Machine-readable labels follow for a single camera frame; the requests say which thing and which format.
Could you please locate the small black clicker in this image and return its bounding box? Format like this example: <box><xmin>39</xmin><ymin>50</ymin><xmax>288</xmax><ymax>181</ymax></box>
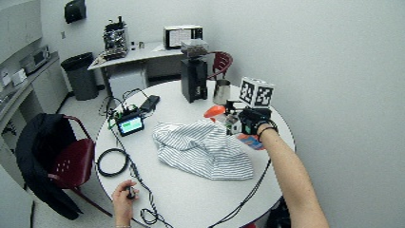
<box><xmin>125</xmin><ymin>186</ymin><xmax>138</xmax><ymax>200</ymax></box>

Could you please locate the orange plastic object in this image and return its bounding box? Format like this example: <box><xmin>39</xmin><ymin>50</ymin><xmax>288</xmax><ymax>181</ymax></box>
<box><xmin>202</xmin><ymin>104</ymin><xmax>228</xmax><ymax>120</ymax></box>

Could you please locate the orange and blue packet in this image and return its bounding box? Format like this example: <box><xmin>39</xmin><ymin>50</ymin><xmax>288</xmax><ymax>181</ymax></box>
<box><xmin>236</xmin><ymin>133</ymin><xmax>266</xmax><ymax>151</ymax></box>

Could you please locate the black wrist band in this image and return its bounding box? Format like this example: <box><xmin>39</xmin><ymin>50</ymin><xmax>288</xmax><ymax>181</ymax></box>
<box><xmin>256</xmin><ymin>122</ymin><xmax>280</xmax><ymax>143</ymax></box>

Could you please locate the metal pitcher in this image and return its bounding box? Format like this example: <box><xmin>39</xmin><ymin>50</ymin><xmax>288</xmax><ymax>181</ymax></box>
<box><xmin>212</xmin><ymin>79</ymin><xmax>233</xmax><ymax>106</ymax></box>

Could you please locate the white marker cube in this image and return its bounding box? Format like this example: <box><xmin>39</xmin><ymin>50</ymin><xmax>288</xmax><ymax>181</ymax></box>
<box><xmin>238</xmin><ymin>76</ymin><xmax>276</xmax><ymax>109</ymax></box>

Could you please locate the striped white cloth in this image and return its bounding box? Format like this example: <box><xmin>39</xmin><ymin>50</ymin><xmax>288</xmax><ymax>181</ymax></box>
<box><xmin>150</xmin><ymin>119</ymin><xmax>256</xmax><ymax>181</ymax></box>

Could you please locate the dark red chair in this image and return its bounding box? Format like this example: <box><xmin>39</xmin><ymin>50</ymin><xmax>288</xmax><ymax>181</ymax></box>
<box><xmin>208</xmin><ymin>50</ymin><xmax>234</xmax><ymax>82</ymax></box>
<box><xmin>44</xmin><ymin>114</ymin><xmax>115</xmax><ymax>219</ymax></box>

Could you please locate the black coffee grinder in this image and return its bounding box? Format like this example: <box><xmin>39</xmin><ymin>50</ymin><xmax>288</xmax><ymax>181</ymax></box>
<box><xmin>180</xmin><ymin>38</ymin><xmax>210</xmax><ymax>105</ymax></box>

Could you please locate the small screen device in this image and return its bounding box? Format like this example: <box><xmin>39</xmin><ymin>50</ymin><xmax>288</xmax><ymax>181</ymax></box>
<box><xmin>113</xmin><ymin>108</ymin><xmax>146</xmax><ymax>138</ymax></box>

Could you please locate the black power adapter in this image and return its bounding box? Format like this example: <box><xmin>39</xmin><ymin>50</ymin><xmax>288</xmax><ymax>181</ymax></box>
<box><xmin>138</xmin><ymin>94</ymin><xmax>162</xmax><ymax>114</ymax></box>

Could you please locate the black jacket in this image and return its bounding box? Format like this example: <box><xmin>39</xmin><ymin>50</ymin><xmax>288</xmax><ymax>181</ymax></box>
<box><xmin>13</xmin><ymin>112</ymin><xmax>85</xmax><ymax>221</ymax></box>

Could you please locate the white box appliance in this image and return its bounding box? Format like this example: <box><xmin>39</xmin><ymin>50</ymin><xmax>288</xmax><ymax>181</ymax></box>
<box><xmin>162</xmin><ymin>25</ymin><xmax>205</xmax><ymax>51</ymax></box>

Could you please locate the grey desk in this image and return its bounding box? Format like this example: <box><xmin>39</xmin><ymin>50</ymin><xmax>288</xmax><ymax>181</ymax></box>
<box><xmin>87</xmin><ymin>40</ymin><xmax>188</xmax><ymax>100</ymax></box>

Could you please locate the black bag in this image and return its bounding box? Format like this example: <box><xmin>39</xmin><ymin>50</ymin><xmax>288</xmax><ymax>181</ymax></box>
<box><xmin>265</xmin><ymin>197</ymin><xmax>293</xmax><ymax>228</ymax></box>

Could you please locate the black trash bin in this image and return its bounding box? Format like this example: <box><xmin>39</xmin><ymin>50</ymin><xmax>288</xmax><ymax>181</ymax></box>
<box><xmin>60</xmin><ymin>51</ymin><xmax>101</xmax><ymax>102</ymax></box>

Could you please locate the grey counter cabinet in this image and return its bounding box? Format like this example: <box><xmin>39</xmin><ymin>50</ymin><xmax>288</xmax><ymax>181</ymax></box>
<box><xmin>0</xmin><ymin>51</ymin><xmax>71</xmax><ymax>191</ymax></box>

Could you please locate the black metal machine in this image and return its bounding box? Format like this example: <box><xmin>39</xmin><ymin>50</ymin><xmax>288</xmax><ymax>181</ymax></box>
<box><xmin>97</xmin><ymin>15</ymin><xmax>130</xmax><ymax>62</ymax></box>

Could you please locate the grey microwave oven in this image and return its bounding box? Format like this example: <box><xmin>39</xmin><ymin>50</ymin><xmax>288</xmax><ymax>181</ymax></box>
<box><xmin>19</xmin><ymin>45</ymin><xmax>53</xmax><ymax>76</ymax></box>

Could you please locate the palm camera mount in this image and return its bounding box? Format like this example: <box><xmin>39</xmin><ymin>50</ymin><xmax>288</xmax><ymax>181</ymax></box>
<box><xmin>222</xmin><ymin>99</ymin><xmax>248</xmax><ymax>137</ymax></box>

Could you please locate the long black cable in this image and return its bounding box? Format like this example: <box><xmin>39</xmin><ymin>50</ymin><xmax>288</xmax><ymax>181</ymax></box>
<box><xmin>97</xmin><ymin>88</ymin><xmax>174</xmax><ymax>228</ymax></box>

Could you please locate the coiled black cable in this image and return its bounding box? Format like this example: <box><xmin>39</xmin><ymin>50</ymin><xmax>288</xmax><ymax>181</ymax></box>
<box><xmin>95</xmin><ymin>147</ymin><xmax>130</xmax><ymax>178</ymax></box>

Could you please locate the thin black cable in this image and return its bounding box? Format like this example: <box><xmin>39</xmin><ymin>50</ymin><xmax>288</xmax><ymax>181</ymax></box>
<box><xmin>208</xmin><ymin>157</ymin><xmax>273</xmax><ymax>228</ymax></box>

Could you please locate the black wall dispenser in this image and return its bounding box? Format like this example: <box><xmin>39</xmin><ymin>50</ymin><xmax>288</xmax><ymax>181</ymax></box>
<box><xmin>63</xmin><ymin>0</ymin><xmax>89</xmax><ymax>25</ymax></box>

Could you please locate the grey wall cabinet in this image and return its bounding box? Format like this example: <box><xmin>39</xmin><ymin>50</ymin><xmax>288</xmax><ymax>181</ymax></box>
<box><xmin>0</xmin><ymin>0</ymin><xmax>44</xmax><ymax>65</ymax></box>

